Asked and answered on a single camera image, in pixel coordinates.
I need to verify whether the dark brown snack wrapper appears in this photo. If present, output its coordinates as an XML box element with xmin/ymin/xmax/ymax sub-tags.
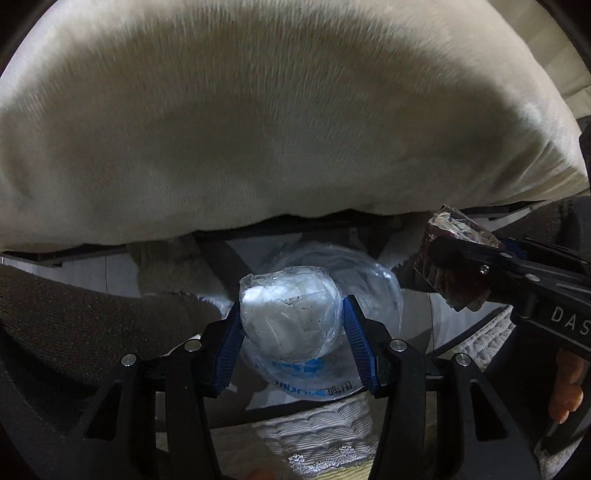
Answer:
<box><xmin>413</xmin><ymin>205</ymin><xmax>504</xmax><ymax>312</ymax></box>

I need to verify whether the clear plastic trash bag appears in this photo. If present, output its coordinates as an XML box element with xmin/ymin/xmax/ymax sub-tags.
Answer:
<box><xmin>238</xmin><ymin>242</ymin><xmax>404</xmax><ymax>401</ymax></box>

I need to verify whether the beige plush bed blanket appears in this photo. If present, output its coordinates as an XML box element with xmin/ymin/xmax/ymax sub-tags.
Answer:
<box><xmin>1</xmin><ymin>1</ymin><xmax>588</xmax><ymax>252</ymax></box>

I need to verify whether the person's right hand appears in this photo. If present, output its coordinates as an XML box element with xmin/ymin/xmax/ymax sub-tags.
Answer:
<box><xmin>549</xmin><ymin>349</ymin><xmax>585</xmax><ymax>424</ymax></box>

